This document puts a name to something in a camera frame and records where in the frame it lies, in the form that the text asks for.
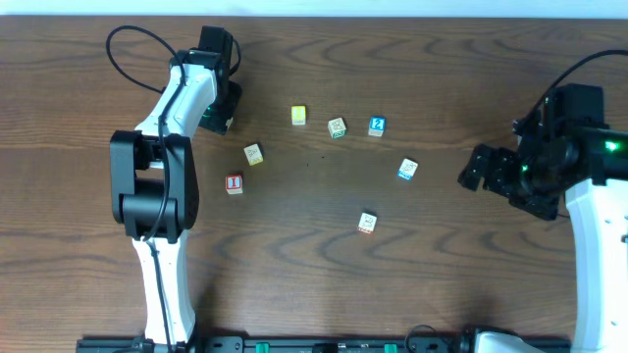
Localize red letter I block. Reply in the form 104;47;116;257
226;175;243;194

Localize blue number 2 block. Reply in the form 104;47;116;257
368;116;386;137

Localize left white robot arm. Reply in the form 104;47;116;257
110;47;241;352

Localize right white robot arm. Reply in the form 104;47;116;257
458;127;627;352

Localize yellow airplane picture block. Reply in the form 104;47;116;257
243;143;264;166

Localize yellow top letter block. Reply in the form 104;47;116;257
290;105;306;126

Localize blue edged picture block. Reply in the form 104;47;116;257
397;158;418;180

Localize green picture wooden block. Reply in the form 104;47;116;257
328;117;347;139

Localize red edged picture block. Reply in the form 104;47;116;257
357;213;377;234

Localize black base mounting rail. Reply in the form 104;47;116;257
76;334;573;353

